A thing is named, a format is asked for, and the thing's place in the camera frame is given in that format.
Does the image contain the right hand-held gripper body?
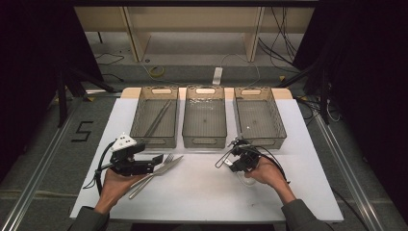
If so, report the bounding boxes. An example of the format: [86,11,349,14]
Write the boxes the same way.
[230,138,262,171]

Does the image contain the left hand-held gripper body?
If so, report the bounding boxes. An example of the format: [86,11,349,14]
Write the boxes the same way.
[110,133,156,177]

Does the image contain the metal fork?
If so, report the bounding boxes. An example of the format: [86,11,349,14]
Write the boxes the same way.
[128,153,175,193]

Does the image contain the clear grey plastic bin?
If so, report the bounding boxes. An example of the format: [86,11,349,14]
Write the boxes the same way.
[233,86,288,151]
[182,86,228,149]
[129,86,179,149]

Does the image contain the metal chopstick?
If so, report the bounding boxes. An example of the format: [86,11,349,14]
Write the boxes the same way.
[142,100,170,139]
[145,99,173,139]

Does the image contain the person's right hand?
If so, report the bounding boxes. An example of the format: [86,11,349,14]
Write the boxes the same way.
[244,157,296,205]

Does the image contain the person's left hand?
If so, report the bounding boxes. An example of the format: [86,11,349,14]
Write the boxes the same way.
[94,169,145,215]

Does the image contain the white table cover sheet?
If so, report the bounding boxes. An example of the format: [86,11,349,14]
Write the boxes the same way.
[69,97,344,224]

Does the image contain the yellow tape roll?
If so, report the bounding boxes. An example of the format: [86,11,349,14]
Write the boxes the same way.
[149,65,166,78]

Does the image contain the black metal stand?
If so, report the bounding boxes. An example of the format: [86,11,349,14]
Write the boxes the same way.
[56,66,116,129]
[278,57,331,125]

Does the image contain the right hand-held gripper black cable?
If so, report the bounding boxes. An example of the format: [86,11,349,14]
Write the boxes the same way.
[215,145,292,186]

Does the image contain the white floor cable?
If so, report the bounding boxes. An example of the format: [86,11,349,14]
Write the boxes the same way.
[220,52,262,88]

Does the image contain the metal floor rail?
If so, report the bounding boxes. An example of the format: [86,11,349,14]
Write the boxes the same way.
[0,95,85,231]
[312,112,386,231]

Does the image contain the thin black floor cable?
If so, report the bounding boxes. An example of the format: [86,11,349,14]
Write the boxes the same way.
[94,52,125,83]

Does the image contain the bundle of black cables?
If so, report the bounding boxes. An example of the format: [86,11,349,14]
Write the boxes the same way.
[258,7,302,73]

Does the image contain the light wooden desk frame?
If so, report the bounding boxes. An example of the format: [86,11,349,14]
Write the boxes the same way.
[73,6,316,63]

